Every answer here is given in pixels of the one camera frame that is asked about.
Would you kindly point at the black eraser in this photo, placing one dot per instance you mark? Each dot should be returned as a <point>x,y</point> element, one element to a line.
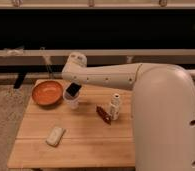
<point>73,89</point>

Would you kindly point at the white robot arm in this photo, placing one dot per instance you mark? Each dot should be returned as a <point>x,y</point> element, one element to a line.
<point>162,106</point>

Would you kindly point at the small white bottle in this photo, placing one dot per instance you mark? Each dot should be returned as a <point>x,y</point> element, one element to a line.
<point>114,106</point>

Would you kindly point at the red brown snack bar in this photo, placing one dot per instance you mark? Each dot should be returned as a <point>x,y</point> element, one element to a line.
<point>103,114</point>

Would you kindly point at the wooden table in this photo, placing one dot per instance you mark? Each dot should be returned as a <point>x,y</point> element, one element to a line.
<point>88,140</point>

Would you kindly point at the orange bowl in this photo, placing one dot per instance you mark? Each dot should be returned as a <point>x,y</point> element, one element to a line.
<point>47,93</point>

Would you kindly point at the white rectangular sponge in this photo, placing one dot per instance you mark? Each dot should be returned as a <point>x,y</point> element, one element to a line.
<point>55,136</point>

